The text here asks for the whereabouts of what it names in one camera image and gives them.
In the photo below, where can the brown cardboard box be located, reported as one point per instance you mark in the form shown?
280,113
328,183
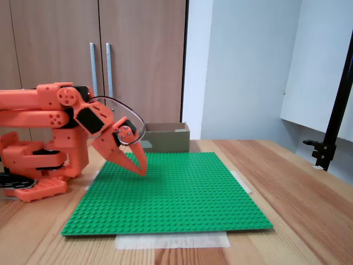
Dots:
165,142

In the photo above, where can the green lego baseplate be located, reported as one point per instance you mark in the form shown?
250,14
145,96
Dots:
171,198

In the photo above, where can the translucent masking tape strip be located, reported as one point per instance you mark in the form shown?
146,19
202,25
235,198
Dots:
171,241
89,185
244,185

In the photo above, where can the brown wooden cabinet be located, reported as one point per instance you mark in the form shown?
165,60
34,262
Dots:
55,41

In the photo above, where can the black stand clamp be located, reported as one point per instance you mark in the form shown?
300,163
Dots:
320,151

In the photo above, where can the black stand pole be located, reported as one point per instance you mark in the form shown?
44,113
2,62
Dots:
338,110

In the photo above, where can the white wall cabinet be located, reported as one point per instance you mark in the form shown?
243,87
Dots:
311,69

